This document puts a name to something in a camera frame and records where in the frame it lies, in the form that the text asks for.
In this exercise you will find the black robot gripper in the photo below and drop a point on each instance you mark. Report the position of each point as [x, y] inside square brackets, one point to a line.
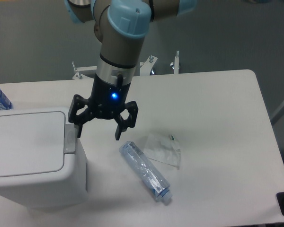
[107, 101]

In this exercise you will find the white push-lid trash can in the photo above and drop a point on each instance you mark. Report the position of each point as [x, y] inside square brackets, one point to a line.
[42, 162]

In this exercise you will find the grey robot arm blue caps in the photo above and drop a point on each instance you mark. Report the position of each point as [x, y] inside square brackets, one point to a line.
[121, 26]

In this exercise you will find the crumpled clear plastic wrapper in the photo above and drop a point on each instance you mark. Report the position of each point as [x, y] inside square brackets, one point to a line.
[164, 149]

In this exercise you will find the empty clear plastic bottle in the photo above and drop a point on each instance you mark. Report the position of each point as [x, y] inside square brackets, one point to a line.
[147, 172]

